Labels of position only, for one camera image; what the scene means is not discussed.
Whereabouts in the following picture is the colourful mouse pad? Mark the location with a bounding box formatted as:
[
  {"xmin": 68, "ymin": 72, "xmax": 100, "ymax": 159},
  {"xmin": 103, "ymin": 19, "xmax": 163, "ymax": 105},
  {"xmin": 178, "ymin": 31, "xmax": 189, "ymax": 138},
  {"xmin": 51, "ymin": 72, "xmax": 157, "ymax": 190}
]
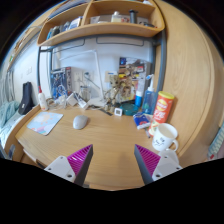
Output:
[{"xmin": 27, "ymin": 112, "xmax": 63, "ymax": 136}]

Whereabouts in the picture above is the white mug with face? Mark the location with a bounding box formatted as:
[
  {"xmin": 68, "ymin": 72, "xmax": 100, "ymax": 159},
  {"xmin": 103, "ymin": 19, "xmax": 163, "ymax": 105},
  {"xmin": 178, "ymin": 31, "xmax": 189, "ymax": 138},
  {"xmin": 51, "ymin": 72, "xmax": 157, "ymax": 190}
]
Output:
[{"xmin": 152, "ymin": 123, "xmax": 179, "ymax": 151}]

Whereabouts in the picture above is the wooden wall shelf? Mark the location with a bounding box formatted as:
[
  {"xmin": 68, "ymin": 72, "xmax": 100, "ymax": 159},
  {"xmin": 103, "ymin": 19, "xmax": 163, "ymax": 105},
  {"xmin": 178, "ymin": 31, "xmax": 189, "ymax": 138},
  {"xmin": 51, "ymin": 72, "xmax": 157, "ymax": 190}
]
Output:
[{"xmin": 37, "ymin": 0, "xmax": 165, "ymax": 46}]

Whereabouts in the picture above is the white desk lamp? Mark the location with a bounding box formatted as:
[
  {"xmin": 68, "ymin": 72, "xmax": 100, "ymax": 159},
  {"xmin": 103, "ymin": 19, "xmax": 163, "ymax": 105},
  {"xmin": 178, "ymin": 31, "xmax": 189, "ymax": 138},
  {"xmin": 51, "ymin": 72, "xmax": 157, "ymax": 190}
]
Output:
[{"xmin": 60, "ymin": 50, "xmax": 105, "ymax": 107}]

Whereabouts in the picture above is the blue snack packet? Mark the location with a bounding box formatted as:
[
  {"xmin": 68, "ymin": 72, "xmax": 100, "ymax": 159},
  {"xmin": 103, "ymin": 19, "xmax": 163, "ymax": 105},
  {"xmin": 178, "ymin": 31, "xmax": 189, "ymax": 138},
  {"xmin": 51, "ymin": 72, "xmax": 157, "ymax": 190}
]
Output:
[{"xmin": 133, "ymin": 112, "xmax": 150, "ymax": 130}]

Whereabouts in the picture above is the blue spray bottle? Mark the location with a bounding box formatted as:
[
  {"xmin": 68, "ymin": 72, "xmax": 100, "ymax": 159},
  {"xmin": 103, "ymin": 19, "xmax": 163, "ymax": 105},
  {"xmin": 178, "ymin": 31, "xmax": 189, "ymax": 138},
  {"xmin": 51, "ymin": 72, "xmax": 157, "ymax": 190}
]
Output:
[{"xmin": 142, "ymin": 74, "xmax": 155, "ymax": 114}]

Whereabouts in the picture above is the grey computer mouse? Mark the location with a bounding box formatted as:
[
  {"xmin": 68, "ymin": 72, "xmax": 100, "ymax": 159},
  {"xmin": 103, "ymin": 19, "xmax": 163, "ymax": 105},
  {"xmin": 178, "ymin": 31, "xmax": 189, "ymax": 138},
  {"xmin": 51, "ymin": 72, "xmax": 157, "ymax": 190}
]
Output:
[{"xmin": 73, "ymin": 115, "xmax": 88, "ymax": 130}]

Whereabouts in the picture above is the black cylinder on shelf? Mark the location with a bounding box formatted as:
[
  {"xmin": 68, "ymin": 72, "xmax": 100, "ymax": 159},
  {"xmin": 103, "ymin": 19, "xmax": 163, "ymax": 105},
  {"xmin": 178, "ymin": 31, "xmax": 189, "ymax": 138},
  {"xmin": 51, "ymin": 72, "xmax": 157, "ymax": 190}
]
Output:
[{"xmin": 129, "ymin": 9, "xmax": 138, "ymax": 24}]

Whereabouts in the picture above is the white power adapter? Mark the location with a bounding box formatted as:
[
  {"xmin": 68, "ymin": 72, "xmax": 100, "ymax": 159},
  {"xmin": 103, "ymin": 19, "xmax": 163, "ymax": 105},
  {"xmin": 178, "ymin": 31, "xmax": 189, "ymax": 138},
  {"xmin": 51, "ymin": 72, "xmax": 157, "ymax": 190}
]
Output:
[{"xmin": 66, "ymin": 94, "xmax": 78, "ymax": 106}]

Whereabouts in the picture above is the white bottle red cap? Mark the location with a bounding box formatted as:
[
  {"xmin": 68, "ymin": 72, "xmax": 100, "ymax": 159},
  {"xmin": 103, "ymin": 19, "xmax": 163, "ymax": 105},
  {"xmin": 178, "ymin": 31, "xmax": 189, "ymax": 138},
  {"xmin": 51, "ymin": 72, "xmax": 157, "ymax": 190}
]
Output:
[{"xmin": 38, "ymin": 86, "xmax": 48, "ymax": 111}]

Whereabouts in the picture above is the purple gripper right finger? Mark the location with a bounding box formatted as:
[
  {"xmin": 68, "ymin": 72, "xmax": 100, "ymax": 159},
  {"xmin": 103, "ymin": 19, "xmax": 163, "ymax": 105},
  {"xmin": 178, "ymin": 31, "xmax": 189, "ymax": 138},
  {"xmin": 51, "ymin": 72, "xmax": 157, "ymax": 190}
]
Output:
[{"xmin": 134, "ymin": 145, "xmax": 182, "ymax": 185}]

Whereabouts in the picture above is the blue model kit box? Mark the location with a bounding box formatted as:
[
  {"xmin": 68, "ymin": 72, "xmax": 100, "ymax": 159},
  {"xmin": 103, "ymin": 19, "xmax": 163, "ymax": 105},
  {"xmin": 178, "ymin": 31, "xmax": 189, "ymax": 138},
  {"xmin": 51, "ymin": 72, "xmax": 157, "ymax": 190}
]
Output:
[{"xmin": 50, "ymin": 67, "xmax": 72, "ymax": 99}]

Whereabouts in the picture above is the small white cube clock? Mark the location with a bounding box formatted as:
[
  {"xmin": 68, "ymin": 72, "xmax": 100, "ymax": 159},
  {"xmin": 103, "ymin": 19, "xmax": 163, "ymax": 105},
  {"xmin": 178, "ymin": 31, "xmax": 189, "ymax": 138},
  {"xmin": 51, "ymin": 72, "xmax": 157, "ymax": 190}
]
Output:
[{"xmin": 114, "ymin": 108, "xmax": 123, "ymax": 116}]

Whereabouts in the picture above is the dark green round dish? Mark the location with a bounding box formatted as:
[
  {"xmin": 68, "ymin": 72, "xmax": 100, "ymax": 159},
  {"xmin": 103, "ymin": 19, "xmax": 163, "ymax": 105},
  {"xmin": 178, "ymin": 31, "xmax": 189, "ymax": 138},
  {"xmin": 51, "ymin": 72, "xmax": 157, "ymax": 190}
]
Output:
[{"xmin": 120, "ymin": 103, "xmax": 139, "ymax": 116}]

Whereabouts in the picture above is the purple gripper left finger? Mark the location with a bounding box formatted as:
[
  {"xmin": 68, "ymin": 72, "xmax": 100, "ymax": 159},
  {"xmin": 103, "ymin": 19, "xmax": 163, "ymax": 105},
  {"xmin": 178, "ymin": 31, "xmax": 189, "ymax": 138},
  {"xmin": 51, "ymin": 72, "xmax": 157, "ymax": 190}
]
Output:
[{"xmin": 45, "ymin": 144, "xmax": 93, "ymax": 186}]

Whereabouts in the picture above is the colourful poster box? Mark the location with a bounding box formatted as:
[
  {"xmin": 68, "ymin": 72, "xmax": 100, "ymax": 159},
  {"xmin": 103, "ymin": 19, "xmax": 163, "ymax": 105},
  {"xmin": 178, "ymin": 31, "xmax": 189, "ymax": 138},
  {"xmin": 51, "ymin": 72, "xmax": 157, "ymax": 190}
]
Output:
[{"xmin": 118, "ymin": 57, "xmax": 151, "ymax": 102}]

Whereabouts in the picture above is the red chips can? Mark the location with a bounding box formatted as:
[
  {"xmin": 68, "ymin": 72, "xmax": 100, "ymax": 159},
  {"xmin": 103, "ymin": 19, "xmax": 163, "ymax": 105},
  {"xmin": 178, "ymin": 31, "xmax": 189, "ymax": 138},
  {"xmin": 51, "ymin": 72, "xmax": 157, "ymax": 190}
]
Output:
[{"xmin": 148, "ymin": 91, "xmax": 174, "ymax": 136}]

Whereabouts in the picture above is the brown robot figurine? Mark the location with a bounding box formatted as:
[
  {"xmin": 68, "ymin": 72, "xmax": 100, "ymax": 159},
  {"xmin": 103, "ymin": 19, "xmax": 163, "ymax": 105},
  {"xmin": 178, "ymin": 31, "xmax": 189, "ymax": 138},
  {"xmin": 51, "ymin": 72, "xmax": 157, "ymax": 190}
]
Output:
[{"xmin": 104, "ymin": 75, "xmax": 131, "ymax": 113}]

